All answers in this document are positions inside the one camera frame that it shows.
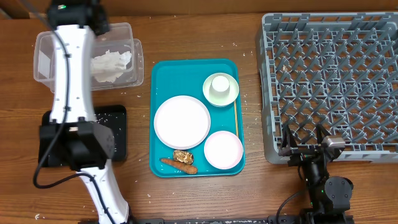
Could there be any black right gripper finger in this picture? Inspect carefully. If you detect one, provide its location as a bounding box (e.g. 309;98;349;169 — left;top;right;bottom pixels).
315;123;330;144
281;124;298;149

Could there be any white cup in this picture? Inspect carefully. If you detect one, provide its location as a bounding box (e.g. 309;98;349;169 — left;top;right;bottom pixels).
211;75;230;93

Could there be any large white plate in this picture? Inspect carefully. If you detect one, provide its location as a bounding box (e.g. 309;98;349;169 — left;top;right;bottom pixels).
153;95;211;150

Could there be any white napkin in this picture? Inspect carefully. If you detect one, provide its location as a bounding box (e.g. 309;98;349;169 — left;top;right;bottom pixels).
91;50;132;83

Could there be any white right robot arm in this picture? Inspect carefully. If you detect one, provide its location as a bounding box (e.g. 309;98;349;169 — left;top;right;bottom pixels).
275;124;354;224

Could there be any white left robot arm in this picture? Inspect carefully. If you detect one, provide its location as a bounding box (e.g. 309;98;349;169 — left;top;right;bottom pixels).
33;1;134;223

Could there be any grey dishwasher rack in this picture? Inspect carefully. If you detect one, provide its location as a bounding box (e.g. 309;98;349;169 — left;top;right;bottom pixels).
256;12;397;164

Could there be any black waste tray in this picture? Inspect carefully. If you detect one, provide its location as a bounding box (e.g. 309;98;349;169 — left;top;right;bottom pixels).
38;105;127;167

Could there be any wooden chopstick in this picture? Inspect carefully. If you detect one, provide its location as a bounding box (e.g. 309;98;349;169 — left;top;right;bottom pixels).
234;100;239;138

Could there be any orange carrot piece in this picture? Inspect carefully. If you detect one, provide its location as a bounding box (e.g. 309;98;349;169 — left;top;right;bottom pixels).
160;158;198;175

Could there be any brown food scrap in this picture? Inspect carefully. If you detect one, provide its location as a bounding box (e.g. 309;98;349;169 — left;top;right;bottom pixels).
173;150;194;165

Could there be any clear plastic bin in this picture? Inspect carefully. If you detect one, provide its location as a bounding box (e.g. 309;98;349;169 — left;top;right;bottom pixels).
34;22;144;92

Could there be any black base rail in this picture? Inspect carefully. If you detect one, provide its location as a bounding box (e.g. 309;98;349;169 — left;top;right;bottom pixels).
78;215;354;224

